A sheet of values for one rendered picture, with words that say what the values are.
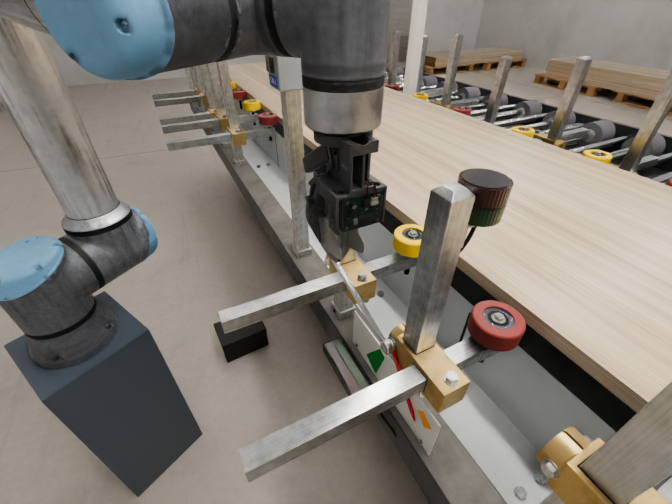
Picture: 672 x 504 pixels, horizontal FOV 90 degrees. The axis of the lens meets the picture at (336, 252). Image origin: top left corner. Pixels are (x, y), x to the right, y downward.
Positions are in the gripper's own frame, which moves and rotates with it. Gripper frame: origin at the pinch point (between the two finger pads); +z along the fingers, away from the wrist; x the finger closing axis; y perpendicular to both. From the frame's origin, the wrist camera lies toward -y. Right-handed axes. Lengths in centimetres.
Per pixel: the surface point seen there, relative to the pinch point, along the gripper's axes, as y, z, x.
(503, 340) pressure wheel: 20.7, 8.6, 17.4
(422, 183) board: -26.8, 8.4, 39.9
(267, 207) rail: -68, 28, 7
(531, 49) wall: -540, 62, 759
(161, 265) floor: -152, 98, -43
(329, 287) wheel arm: -6.1, 13.4, 1.6
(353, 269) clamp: -7.2, 11.9, 7.6
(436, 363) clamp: 17.9, 11.6, 7.8
